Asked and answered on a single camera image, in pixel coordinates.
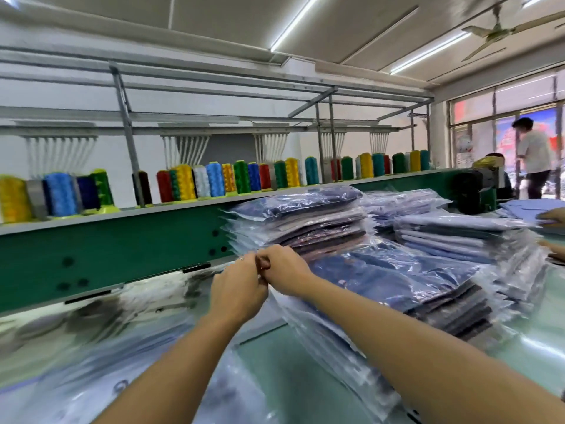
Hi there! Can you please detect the blue shirt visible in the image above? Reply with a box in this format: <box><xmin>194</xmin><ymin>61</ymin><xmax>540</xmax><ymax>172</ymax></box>
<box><xmin>313</xmin><ymin>251</ymin><xmax>485</xmax><ymax>316</ymax></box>

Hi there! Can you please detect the black machine head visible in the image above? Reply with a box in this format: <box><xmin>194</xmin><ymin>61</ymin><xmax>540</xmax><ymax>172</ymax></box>
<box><xmin>453</xmin><ymin>154</ymin><xmax>510</xmax><ymax>214</ymax></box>

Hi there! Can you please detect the green machine beam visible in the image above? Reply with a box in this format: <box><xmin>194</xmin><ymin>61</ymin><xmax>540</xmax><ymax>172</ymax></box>
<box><xmin>0</xmin><ymin>167</ymin><xmax>497</xmax><ymax>316</ymax></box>

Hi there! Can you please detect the person's right forearm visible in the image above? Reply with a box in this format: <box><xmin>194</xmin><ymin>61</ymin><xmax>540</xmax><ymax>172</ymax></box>
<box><xmin>295</xmin><ymin>276</ymin><xmax>565</xmax><ymax>424</ymax></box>

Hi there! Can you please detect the window with red poster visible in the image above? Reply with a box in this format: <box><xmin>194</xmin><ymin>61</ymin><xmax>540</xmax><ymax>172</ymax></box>
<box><xmin>450</xmin><ymin>70</ymin><xmax>565</xmax><ymax>198</ymax></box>

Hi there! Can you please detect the single clear plastic bag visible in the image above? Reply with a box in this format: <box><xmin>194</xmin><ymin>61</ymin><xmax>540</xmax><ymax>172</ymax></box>
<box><xmin>269</xmin><ymin>243</ymin><xmax>506</xmax><ymax>345</ymax></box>

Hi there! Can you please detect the grey metal thread rack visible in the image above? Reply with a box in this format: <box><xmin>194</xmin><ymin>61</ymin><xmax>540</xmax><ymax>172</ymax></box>
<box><xmin>0</xmin><ymin>47</ymin><xmax>434</xmax><ymax>208</ymax></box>

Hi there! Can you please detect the stack of plastic bags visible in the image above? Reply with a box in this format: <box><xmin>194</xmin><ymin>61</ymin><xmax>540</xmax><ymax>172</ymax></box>
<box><xmin>0</xmin><ymin>329</ymin><xmax>277</xmax><ymax>424</ymax></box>

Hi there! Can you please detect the row of coloured thread spools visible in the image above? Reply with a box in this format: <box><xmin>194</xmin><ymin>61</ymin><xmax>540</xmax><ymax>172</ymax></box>
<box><xmin>0</xmin><ymin>150</ymin><xmax>434</xmax><ymax>226</ymax></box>

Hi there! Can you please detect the ceiling fan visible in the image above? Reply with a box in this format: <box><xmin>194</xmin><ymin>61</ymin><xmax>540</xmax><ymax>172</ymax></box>
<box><xmin>459</xmin><ymin>4</ymin><xmax>565</xmax><ymax>62</ymax></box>

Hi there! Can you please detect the person's right hand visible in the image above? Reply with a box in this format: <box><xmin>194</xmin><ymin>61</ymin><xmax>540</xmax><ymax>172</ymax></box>
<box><xmin>256</xmin><ymin>244</ymin><xmax>317</xmax><ymax>297</ymax></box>

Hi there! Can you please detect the stack of bagged garments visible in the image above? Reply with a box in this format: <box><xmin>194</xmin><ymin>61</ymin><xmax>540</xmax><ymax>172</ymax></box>
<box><xmin>221</xmin><ymin>185</ymin><xmax>553</xmax><ymax>422</ymax></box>

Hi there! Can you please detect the person's left hand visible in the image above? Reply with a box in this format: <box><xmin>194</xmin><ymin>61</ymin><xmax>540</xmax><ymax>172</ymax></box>
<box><xmin>209</xmin><ymin>253</ymin><xmax>270</xmax><ymax>329</ymax></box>

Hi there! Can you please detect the person's left forearm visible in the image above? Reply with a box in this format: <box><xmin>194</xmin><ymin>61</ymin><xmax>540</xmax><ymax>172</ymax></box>
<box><xmin>92</xmin><ymin>313</ymin><xmax>252</xmax><ymax>424</ymax></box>

